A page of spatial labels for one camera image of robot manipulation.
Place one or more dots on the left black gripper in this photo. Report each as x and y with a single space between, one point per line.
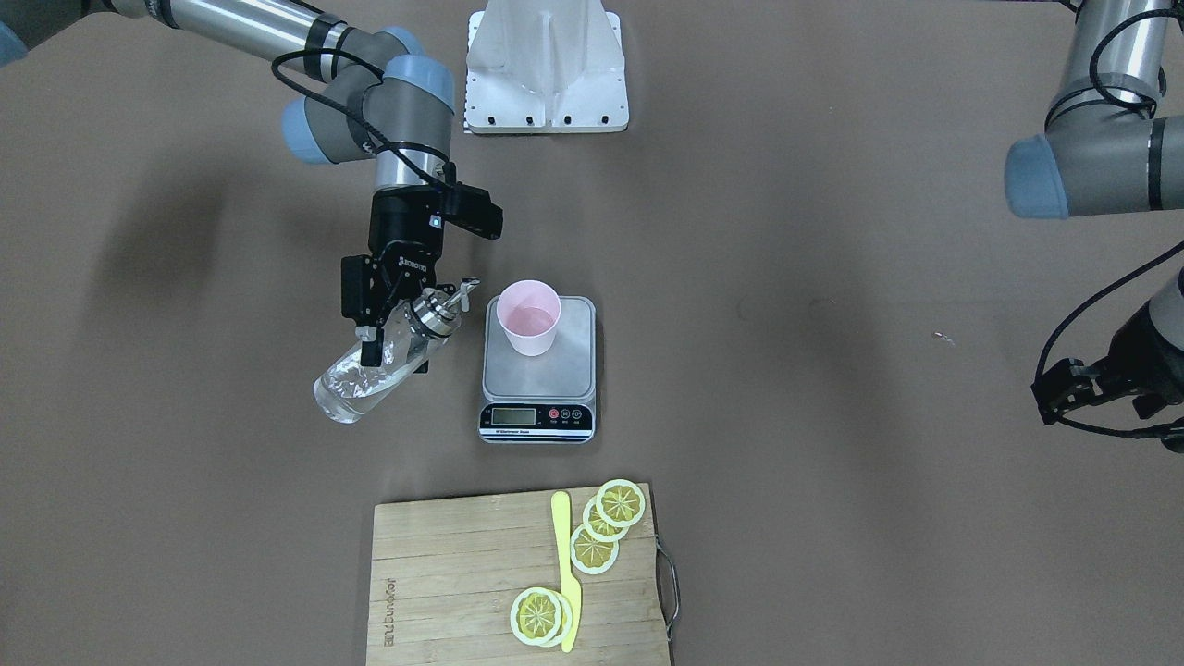
1154 356

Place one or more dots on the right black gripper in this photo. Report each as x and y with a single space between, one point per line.
400 231

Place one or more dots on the glass sauce bottle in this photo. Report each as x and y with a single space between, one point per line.
388 361

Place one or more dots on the pink plastic cup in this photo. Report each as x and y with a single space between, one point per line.
529 312

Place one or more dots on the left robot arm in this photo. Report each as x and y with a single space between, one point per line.
1105 149

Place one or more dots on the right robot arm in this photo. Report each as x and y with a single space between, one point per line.
362 95

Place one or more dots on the digital kitchen scale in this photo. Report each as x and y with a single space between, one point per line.
548 399

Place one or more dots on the yellow plastic knife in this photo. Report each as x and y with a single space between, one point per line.
570 588

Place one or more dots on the bamboo cutting board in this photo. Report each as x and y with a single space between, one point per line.
445 573

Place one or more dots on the lemon slice middle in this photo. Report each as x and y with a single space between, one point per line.
598 528

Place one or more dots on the lemon slice end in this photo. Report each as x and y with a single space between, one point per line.
590 555

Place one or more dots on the lemon slice on board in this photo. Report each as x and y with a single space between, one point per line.
541 617

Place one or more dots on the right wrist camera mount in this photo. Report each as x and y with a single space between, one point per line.
471 209

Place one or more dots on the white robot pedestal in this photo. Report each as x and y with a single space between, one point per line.
545 67

